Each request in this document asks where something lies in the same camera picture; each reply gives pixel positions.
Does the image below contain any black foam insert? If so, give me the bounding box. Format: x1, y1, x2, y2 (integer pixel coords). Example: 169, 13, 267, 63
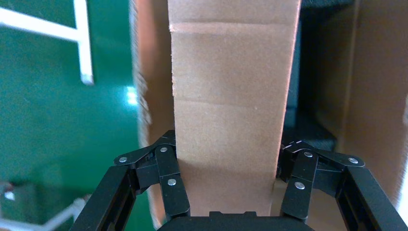
282, 0, 356, 153

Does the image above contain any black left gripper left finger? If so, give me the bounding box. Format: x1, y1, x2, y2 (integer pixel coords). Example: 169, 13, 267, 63
70, 129, 192, 231

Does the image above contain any small cardboard box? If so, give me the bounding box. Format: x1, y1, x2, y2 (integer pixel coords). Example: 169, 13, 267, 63
167, 0, 302, 218

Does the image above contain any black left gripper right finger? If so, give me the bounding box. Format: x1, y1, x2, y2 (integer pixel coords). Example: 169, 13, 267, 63
275, 139, 408, 231

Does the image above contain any large open cardboard box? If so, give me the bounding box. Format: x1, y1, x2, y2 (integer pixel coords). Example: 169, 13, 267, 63
129, 0, 408, 231

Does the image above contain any white robot support stand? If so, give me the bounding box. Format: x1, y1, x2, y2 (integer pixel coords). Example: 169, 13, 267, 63
0, 0, 95, 86

